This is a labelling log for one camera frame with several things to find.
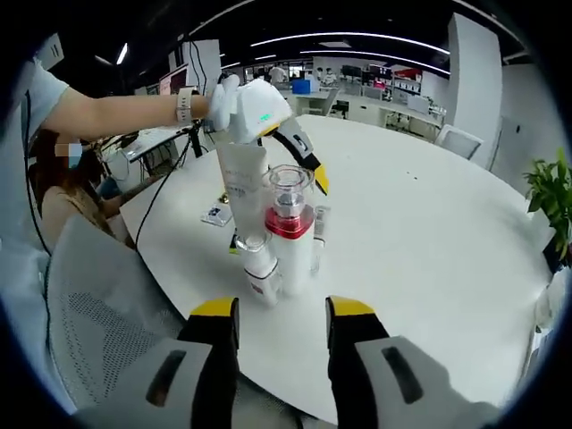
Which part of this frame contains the small blue white card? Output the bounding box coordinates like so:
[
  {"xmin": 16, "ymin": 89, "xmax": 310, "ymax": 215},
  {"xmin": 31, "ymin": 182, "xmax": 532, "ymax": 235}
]
[{"xmin": 199, "ymin": 203, "xmax": 233, "ymax": 228}]

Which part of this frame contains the white skincare tube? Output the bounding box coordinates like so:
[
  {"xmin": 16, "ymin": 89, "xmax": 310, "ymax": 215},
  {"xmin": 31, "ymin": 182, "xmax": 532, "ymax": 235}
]
[{"xmin": 216, "ymin": 141, "xmax": 270, "ymax": 239}]

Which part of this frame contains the white mesh office chair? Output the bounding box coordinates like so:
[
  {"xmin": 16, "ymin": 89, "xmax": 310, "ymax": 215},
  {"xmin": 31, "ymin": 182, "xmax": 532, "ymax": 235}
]
[{"xmin": 44, "ymin": 217, "xmax": 251, "ymax": 429}]

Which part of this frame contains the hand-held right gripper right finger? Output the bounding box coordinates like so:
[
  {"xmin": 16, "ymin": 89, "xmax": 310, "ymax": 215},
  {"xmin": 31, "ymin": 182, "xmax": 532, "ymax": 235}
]
[{"xmin": 324, "ymin": 295, "xmax": 466, "ymax": 429}]

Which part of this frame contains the green potted plant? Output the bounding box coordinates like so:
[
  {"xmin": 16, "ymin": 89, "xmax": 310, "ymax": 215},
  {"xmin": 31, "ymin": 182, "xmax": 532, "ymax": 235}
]
[{"xmin": 525, "ymin": 147, "xmax": 572, "ymax": 251}]

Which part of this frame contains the white wristwatch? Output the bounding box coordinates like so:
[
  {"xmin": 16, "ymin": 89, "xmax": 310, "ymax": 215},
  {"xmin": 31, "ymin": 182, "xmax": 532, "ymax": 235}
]
[{"xmin": 174, "ymin": 87, "xmax": 197, "ymax": 124}]

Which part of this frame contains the small white skincare bottle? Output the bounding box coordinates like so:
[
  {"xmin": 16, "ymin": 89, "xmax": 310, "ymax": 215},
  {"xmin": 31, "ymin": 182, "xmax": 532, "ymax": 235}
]
[{"xmin": 233, "ymin": 231, "xmax": 284, "ymax": 308}]

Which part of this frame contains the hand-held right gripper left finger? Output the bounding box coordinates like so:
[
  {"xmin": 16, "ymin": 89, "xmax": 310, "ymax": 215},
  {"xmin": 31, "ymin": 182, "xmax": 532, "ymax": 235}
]
[{"xmin": 133, "ymin": 297, "xmax": 242, "ymax": 429}]

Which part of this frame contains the ceiling light strip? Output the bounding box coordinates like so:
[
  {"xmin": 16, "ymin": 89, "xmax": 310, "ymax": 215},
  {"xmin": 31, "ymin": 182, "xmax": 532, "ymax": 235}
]
[{"xmin": 249, "ymin": 31, "xmax": 450, "ymax": 57}]

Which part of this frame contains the white skincare bottle red collar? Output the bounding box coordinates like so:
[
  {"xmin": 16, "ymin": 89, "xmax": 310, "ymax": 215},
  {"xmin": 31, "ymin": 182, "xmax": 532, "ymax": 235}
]
[{"xmin": 261, "ymin": 164, "xmax": 315, "ymax": 297}]

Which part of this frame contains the white laptop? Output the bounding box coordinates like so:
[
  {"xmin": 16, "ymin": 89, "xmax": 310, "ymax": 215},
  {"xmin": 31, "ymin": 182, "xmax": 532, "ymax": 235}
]
[{"xmin": 120, "ymin": 38, "xmax": 223, "ymax": 163}]

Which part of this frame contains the black cable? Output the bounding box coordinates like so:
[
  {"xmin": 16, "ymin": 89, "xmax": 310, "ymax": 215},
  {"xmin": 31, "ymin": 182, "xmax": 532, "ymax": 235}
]
[{"xmin": 133, "ymin": 127, "xmax": 200, "ymax": 251}]

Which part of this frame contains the person's left hand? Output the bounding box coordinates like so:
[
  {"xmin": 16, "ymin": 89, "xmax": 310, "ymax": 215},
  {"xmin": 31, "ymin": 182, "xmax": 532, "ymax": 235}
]
[{"xmin": 192, "ymin": 94, "xmax": 215, "ymax": 121}]

